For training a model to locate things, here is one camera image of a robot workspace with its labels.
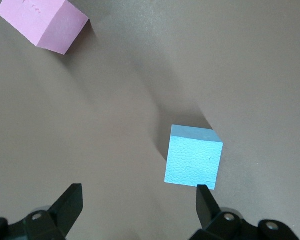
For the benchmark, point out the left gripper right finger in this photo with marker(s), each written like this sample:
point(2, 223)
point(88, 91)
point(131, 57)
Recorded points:
point(211, 212)

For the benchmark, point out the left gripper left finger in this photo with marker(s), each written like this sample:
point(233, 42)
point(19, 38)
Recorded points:
point(65, 212)

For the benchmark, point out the light blue foam cube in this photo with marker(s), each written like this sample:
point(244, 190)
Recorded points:
point(192, 162)

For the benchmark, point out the pink foam cube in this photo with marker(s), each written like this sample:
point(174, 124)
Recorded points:
point(40, 22)

